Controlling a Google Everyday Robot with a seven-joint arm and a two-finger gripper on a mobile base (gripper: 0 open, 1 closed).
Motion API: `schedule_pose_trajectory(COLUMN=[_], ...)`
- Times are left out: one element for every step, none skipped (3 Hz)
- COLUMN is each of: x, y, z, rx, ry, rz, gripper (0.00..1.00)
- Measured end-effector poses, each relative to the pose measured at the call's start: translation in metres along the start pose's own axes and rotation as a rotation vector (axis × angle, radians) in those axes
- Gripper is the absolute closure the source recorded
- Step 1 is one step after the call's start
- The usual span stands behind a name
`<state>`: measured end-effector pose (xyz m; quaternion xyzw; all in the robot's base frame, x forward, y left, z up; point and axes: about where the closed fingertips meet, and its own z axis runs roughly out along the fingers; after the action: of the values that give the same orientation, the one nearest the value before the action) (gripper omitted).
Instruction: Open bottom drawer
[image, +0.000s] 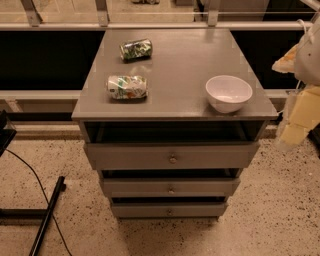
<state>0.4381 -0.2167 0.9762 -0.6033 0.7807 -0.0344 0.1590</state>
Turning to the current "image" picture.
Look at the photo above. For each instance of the white bowl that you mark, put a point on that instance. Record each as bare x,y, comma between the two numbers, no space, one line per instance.
227,94

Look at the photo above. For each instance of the black device at left edge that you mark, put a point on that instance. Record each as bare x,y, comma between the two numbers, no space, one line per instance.
7,131

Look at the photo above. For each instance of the white green crushed can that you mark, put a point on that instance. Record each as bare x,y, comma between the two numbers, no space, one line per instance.
121,87

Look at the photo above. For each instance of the grey bottom drawer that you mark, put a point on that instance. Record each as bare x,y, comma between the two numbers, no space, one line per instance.
168,210

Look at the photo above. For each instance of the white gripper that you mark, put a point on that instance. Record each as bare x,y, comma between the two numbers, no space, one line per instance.
309,62

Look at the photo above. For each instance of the grey drawer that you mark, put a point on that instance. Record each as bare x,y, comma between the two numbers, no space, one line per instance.
168,210
169,187
169,156

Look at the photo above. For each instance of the grey drawer cabinet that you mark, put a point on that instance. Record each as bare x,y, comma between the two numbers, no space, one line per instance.
175,110

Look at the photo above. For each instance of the grey top drawer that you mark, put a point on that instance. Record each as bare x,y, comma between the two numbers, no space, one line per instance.
169,156

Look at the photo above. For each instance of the dark green crushed can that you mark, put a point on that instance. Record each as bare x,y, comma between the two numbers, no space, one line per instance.
137,49

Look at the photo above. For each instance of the metal railing frame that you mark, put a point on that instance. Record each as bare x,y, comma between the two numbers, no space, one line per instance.
103,14

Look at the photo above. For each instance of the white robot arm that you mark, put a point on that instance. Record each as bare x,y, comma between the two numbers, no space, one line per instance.
303,60

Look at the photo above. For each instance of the black stand leg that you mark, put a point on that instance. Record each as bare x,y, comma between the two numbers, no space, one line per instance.
40,217

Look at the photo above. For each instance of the grey middle drawer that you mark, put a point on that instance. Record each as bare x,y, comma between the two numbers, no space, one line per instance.
169,187

